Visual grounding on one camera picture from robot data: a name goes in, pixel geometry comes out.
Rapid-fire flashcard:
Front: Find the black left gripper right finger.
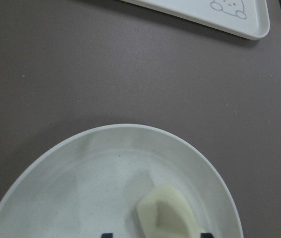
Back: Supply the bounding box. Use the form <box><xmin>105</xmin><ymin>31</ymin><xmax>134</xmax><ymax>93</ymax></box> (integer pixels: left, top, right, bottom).
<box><xmin>200</xmin><ymin>233</ymin><xmax>214</xmax><ymax>238</ymax></box>

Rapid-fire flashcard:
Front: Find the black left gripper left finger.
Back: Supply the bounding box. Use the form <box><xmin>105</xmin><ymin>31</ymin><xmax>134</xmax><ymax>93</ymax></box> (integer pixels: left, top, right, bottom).
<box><xmin>101</xmin><ymin>233</ymin><xmax>112</xmax><ymax>238</ymax></box>

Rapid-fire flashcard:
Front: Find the cream round plate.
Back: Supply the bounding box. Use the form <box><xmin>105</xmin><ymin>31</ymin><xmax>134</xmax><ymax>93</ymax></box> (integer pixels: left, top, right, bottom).
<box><xmin>0</xmin><ymin>124</ymin><xmax>243</xmax><ymax>238</ymax></box>

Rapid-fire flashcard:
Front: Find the cream rectangular tray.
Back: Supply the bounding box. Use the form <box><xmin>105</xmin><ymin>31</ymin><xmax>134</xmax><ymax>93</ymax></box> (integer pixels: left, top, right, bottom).
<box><xmin>125</xmin><ymin>0</ymin><xmax>270</xmax><ymax>40</ymax></box>

